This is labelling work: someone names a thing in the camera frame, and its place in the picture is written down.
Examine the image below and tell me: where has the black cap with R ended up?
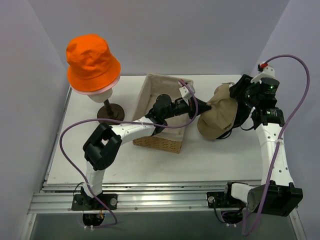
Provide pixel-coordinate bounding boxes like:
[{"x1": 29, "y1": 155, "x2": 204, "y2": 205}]
[{"x1": 216, "y1": 99, "x2": 250, "y2": 140}]

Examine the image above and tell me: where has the beige cap with R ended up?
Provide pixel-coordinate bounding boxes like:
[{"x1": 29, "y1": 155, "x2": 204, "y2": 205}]
[{"x1": 197, "y1": 82, "x2": 238, "y2": 141}]

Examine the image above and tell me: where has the pink hat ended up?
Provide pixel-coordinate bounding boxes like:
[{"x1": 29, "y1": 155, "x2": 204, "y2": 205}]
[{"x1": 71, "y1": 75, "x2": 121, "y2": 96}]

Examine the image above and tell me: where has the orange hat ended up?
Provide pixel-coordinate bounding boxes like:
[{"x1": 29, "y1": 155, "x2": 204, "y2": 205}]
[{"x1": 65, "y1": 34, "x2": 121, "y2": 92}]

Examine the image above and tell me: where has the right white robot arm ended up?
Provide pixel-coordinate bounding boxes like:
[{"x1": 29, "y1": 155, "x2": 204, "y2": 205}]
[{"x1": 222, "y1": 74, "x2": 303, "y2": 217}]

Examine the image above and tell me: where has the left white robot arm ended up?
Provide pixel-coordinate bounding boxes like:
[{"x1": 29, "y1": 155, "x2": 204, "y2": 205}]
[{"x1": 81, "y1": 94, "x2": 211, "y2": 210}]

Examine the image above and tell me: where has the wicker basket with liner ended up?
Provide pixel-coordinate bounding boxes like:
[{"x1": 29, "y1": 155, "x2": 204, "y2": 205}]
[{"x1": 132, "y1": 73, "x2": 186, "y2": 154}]

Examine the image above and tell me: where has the dark round mannequin stand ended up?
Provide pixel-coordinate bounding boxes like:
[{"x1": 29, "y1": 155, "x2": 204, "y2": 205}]
[{"x1": 97, "y1": 99, "x2": 125, "y2": 121}]

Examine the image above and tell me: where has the cream mannequin head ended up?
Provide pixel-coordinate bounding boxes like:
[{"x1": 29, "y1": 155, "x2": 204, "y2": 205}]
[{"x1": 88, "y1": 88, "x2": 113, "y2": 103}]

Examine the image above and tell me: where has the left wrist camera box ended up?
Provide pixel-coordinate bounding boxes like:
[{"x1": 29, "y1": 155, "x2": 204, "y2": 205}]
[{"x1": 178, "y1": 79, "x2": 196, "y2": 103}]

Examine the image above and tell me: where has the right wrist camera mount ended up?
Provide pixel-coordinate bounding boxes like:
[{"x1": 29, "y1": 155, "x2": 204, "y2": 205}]
[{"x1": 250, "y1": 61, "x2": 275, "y2": 84}]

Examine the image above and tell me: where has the aluminium rail frame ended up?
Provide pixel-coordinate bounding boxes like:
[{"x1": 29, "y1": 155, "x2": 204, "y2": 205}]
[{"x1": 24, "y1": 74, "x2": 308, "y2": 240}]

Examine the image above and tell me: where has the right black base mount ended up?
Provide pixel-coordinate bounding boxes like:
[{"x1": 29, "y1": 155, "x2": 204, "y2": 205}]
[{"x1": 206, "y1": 191, "x2": 245, "y2": 226}]

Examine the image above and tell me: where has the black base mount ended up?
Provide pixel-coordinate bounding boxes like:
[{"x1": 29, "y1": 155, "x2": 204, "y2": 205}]
[
  {"x1": 206, "y1": 191, "x2": 245, "y2": 226},
  {"x1": 71, "y1": 193, "x2": 118, "y2": 227}
]

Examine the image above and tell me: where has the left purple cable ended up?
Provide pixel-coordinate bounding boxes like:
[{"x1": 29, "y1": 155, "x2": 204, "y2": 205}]
[{"x1": 59, "y1": 79, "x2": 200, "y2": 229}]

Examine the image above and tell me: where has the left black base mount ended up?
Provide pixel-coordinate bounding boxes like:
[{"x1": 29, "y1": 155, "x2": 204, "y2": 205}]
[{"x1": 71, "y1": 193, "x2": 118, "y2": 227}]

